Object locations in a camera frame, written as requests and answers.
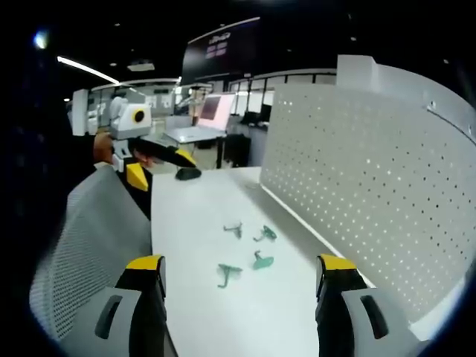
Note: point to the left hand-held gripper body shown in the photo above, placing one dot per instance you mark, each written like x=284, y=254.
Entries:
x=128, y=118

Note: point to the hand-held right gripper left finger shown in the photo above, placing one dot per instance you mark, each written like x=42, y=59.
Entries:
x=122, y=308

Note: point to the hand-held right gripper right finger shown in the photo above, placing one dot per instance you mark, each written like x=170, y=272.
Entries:
x=357, y=312

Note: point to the green hook assembly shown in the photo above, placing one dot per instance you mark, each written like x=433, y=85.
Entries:
x=266, y=233
x=262, y=261
x=227, y=274
x=234, y=228

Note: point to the white perforated mounting plate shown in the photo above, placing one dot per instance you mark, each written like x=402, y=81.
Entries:
x=368, y=208

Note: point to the person's left hand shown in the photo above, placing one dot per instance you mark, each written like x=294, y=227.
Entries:
x=102, y=147

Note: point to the black computer mouse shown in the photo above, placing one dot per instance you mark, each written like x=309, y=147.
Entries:
x=188, y=173

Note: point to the grey background table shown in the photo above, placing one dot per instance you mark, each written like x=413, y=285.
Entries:
x=193, y=135

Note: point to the long ceiling light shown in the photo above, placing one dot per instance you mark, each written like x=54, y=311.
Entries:
x=87, y=68

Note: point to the grey perforated panel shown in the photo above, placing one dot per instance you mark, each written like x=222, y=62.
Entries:
x=93, y=241

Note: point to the black hanging display screen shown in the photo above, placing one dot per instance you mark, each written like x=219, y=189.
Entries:
x=219, y=46

